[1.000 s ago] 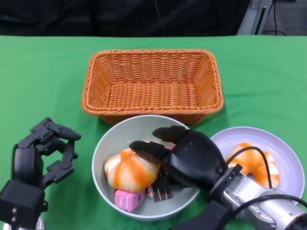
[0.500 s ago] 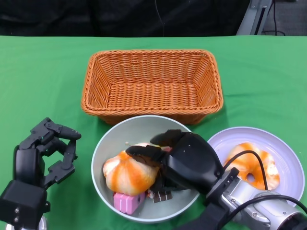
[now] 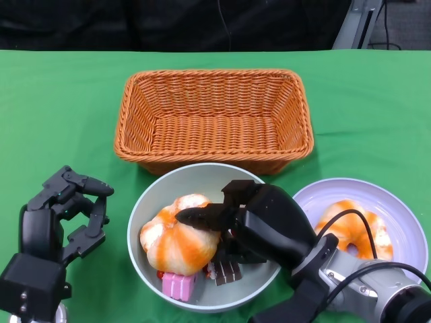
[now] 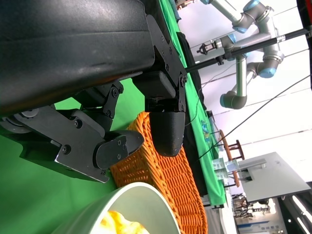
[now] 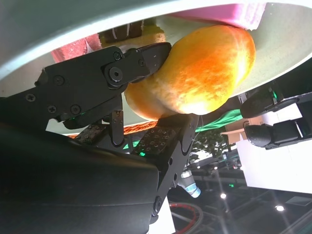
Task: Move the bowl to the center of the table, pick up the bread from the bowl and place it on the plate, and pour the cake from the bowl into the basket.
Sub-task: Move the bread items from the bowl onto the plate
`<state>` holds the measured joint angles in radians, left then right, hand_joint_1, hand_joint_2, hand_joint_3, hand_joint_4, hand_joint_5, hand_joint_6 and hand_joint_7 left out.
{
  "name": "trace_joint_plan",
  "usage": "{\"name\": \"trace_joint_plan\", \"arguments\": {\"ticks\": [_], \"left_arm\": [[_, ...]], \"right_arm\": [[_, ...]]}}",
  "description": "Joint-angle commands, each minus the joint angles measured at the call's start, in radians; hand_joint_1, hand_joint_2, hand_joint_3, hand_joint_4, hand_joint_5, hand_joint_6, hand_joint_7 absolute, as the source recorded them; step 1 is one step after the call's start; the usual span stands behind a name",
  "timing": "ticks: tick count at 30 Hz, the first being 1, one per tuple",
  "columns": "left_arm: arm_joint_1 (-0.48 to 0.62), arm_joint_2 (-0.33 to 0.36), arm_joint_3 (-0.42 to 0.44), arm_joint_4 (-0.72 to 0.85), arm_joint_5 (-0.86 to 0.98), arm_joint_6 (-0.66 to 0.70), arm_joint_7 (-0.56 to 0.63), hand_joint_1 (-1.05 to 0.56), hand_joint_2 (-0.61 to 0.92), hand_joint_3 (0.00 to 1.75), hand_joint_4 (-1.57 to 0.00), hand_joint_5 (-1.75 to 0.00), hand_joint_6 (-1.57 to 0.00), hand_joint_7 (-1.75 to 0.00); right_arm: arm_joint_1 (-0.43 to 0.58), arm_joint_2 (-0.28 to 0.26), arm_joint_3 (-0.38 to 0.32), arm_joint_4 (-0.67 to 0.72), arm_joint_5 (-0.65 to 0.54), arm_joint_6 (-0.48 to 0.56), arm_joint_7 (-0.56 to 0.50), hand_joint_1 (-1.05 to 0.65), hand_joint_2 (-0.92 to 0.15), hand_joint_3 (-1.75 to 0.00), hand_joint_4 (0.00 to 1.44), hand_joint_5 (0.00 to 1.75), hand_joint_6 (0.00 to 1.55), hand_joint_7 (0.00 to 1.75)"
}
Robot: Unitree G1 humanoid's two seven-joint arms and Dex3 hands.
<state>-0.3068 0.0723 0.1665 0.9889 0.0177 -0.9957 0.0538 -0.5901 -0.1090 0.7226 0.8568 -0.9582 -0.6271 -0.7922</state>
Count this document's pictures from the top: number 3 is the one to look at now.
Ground grey-green bowl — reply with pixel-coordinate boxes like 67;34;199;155
127;162;294;314

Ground chocolate layered cake slice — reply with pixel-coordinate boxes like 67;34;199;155
215;247;242;287

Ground orange wicker basket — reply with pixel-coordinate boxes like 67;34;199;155
114;69;314;176

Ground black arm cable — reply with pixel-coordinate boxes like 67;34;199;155
314;208;431;303

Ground black backdrop curtain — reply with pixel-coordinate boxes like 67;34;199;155
0;0;353;53

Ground lavender plate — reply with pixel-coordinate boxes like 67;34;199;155
292;177;429;285

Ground orange striped round bun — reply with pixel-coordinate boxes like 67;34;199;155
140;194;222;275

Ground orange striped ring bread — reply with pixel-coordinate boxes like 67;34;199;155
314;200;394;260

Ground white metal frame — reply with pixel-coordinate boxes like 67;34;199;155
333;0;383;50

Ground black floor cables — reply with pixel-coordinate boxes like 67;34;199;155
366;5;401;50

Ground green tablecloth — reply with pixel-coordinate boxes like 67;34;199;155
0;49;431;323

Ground magenta striped cake slice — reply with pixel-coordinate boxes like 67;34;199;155
161;272;198;300

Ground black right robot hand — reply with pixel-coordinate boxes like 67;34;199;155
174;180;319;270

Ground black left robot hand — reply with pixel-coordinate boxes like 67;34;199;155
20;164;114;266

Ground thin black hanging cable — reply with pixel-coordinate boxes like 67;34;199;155
217;0;233;52

